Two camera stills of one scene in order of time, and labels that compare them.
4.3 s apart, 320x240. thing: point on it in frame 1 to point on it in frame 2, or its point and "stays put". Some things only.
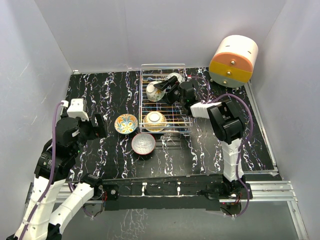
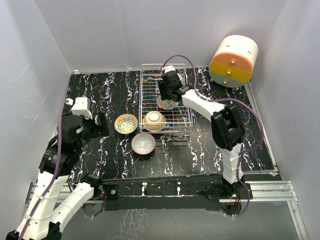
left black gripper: [97, 131] stays put
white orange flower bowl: [154, 93] to [166, 104]
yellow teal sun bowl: [154, 121] stays put
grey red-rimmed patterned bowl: [143, 143] stays put
